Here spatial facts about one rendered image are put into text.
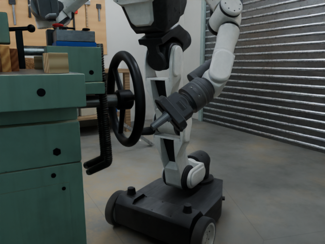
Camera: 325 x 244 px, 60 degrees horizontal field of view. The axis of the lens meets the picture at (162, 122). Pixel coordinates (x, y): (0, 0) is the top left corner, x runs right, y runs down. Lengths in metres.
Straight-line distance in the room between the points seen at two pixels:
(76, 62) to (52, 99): 0.25
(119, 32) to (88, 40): 3.69
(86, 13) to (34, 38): 0.79
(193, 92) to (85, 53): 0.32
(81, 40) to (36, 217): 0.43
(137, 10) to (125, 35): 3.25
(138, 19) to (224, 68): 0.53
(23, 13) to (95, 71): 3.39
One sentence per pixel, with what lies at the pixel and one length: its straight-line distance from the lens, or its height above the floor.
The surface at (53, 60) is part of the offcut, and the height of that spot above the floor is 0.92.
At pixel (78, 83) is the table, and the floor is 0.88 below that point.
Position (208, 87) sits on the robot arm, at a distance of 0.85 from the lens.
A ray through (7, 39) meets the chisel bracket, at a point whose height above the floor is 0.97.
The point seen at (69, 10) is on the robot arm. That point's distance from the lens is 1.44.
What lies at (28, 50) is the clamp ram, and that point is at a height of 0.95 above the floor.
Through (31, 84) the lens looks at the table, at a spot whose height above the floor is 0.88.
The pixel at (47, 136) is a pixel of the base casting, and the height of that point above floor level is 0.77.
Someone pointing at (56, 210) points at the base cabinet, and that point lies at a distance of 0.67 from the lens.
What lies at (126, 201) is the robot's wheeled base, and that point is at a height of 0.20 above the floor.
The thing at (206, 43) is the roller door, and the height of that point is 1.21.
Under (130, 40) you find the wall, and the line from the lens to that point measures 4.52.
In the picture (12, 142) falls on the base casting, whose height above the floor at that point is 0.77.
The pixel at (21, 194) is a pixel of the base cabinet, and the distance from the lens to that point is 0.65.
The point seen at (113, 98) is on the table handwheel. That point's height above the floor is 0.82.
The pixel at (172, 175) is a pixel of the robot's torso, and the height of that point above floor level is 0.30.
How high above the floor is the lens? 0.92
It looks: 12 degrees down
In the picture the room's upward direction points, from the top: straight up
